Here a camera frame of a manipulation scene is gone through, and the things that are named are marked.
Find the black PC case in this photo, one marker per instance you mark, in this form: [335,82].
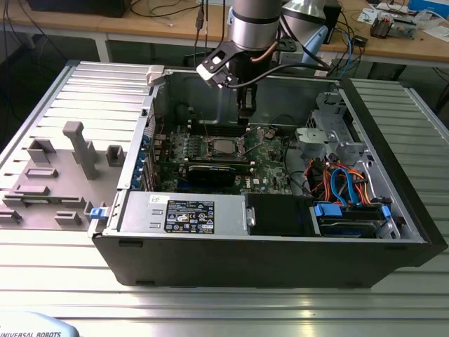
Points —
[245,259]

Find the black graphics card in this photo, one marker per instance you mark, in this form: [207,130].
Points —
[210,175]

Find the blue cardboard box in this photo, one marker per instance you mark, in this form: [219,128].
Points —
[428,4]

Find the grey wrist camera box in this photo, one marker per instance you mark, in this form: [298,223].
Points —
[290,49]

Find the grey parts rack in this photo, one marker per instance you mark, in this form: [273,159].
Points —
[63,182]

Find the hard disk in blue carrier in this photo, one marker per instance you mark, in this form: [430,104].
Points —
[328,210]

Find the black box on desk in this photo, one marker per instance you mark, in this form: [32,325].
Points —
[77,7]

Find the metal heat sink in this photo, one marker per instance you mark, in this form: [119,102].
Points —
[381,28]

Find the thin metal locking lever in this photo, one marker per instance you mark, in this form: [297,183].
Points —
[207,130]
[254,147]

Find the CPU socket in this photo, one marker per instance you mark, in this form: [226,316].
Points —
[240,144]

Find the pale blue Universal Robots cover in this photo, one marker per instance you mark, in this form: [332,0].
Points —
[35,324]

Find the green motherboard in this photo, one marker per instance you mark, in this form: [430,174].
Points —
[266,165]

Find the silver metal drive cage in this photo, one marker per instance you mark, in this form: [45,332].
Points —
[315,140]

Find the small black device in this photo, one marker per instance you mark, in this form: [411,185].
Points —
[360,40]

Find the beige plastic case latch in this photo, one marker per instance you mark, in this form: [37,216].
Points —
[155,74]

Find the white paper sheet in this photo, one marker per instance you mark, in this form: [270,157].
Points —
[438,32]

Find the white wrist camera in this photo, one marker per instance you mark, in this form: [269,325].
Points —
[214,70]

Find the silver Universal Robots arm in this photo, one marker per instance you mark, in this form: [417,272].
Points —
[254,24]

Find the wooden desk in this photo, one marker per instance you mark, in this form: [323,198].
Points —
[158,26]

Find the grey metal device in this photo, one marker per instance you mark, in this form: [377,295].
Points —
[405,29]

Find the grey power supply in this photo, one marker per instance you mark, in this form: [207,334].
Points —
[140,214]

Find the blue expansion slot clips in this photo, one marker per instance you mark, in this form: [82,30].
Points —
[140,165]

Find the black RAM slot row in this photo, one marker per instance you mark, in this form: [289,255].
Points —
[198,128]
[217,161]

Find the blue case latch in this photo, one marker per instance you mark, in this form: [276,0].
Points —
[97,213]

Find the printed paper leaflet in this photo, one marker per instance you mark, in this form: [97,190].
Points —
[368,14]

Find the tall black box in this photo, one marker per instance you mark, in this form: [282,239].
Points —
[335,35]

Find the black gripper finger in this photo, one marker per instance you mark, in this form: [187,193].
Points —
[247,105]

